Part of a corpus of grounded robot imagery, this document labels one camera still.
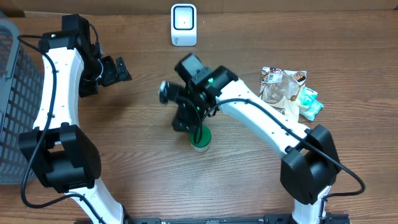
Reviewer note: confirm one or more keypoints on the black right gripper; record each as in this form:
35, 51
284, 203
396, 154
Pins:
186, 117

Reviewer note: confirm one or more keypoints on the green Kleenex tissue pack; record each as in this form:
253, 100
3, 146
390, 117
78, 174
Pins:
306, 98

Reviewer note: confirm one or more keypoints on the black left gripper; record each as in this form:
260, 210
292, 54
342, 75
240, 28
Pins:
113, 76

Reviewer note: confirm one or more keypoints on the dried mushroom pouch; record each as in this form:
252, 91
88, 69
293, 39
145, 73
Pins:
280, 89

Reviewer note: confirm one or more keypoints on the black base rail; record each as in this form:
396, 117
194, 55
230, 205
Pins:
266, 219

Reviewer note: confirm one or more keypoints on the teal wet wipes pack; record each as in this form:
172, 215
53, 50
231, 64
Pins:
313, 110

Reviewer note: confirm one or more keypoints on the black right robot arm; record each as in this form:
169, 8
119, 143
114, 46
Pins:
308, 156

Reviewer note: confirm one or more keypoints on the green lid jar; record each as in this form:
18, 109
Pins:
203, 140

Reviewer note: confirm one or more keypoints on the dark plastic mesh basket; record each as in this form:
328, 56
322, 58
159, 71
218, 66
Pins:
21, 91

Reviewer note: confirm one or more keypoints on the white barcode scanner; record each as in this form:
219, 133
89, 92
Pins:
183, 25

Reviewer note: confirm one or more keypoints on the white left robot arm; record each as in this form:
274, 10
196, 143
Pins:
58, 152

